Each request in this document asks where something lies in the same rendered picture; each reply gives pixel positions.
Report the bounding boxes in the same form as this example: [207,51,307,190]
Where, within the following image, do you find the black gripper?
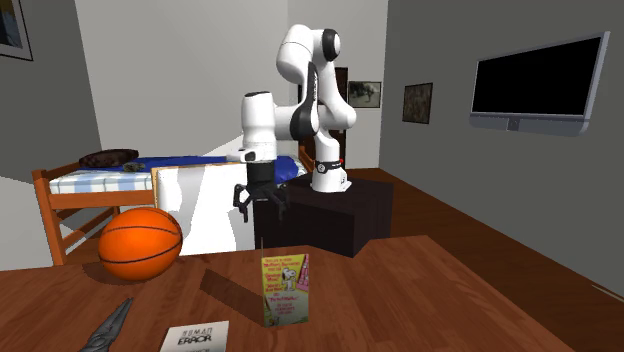
[232,162,290,224]

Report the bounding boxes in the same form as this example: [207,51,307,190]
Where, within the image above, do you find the dark robot stand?
[253,174,395,259]

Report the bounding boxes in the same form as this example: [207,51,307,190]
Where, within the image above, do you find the yellow upright book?
[260,238,311,328]

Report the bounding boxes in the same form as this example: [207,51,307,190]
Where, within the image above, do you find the orange basketball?
[97,206,184,282]

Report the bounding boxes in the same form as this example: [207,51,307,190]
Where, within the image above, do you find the white flat book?
[159,320,230,352]

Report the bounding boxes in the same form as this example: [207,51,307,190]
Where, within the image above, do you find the wooden bed with blue blanket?
[31,144,316,267]

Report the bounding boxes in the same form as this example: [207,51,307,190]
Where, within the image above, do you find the grey metal pliers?
[77,297,135,352]

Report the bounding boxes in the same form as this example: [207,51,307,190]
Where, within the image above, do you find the framed picture with blue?
[0,0,34,62]

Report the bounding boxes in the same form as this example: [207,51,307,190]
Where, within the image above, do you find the grey framed wall picture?
[347,80,383,109]

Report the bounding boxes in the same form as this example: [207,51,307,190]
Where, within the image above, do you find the dark framed wall picture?
[401,82,434,126]

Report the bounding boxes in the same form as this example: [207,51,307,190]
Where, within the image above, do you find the wall-mounted grey television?
[468,30,612,138]

